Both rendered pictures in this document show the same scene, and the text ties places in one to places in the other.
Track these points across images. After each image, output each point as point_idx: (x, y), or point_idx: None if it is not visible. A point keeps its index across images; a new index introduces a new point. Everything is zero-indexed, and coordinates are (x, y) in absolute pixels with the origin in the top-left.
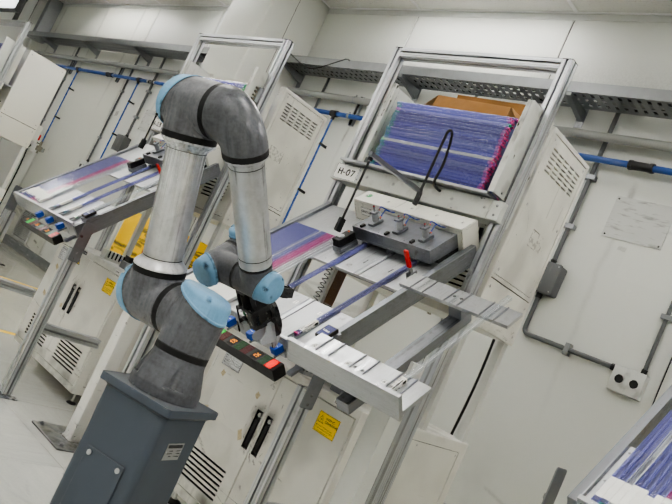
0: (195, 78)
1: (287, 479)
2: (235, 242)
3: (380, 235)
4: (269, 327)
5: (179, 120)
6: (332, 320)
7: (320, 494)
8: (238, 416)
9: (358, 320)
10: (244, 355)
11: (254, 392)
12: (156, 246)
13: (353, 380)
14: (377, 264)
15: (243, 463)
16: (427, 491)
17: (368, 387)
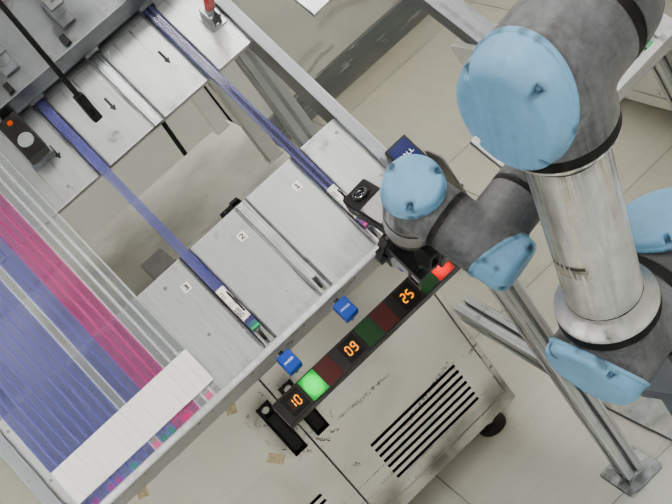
0: (559, 29)
1: (390, 362)
2: (452, 199)
3: (64, 54)
4: None
5: (614, 100)
6: (326, 162)
7: (438, 302)
8: (244, 458)
9: (347, 112)
10: (400, 321)
11: (222, 416)
12: (639, 274)
13: (633, 79)
14: (130, 81)
15: (323, 454)
16: None
17: (653, 57)
